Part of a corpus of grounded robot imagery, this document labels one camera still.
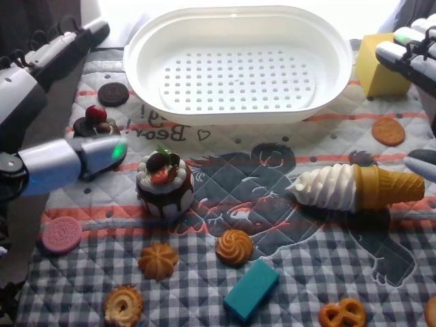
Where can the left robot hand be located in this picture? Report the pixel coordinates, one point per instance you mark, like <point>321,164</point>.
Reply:
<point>51,163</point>

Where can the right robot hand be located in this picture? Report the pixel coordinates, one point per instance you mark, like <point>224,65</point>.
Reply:
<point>408,58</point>

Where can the chocolate cake with cherry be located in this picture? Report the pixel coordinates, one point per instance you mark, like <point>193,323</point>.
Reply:
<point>98,117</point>

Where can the cream cake with chocolate drip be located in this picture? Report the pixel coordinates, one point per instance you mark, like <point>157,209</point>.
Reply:
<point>163,194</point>

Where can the toy ice cream cone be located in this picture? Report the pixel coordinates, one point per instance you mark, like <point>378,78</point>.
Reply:
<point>340,187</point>

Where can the white perforated tray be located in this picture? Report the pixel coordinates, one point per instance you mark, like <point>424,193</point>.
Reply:
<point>238,68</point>

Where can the yellow block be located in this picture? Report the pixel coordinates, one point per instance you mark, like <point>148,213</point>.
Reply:
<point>371,71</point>

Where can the pink sandwich cookie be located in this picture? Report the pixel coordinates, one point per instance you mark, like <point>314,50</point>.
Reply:
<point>62,235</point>

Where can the round tan biscuit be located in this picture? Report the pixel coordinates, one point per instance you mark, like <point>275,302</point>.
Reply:
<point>388,131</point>

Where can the dark chocolate sandwich cookie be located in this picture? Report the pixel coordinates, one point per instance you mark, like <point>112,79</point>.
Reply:
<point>113,94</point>

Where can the flower-shaped butter cookie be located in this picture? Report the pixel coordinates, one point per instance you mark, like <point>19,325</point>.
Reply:
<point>158,261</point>

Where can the swirl butter cookie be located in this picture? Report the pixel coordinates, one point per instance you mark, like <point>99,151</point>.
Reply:
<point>235,247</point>

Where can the teal block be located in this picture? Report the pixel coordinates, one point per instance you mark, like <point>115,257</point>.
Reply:
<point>250,293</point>

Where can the grey quilt with bear print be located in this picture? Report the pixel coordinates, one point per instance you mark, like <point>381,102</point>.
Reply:
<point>306,272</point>

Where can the pretzel butter cookie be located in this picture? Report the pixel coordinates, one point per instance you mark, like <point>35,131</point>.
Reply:
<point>328,315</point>

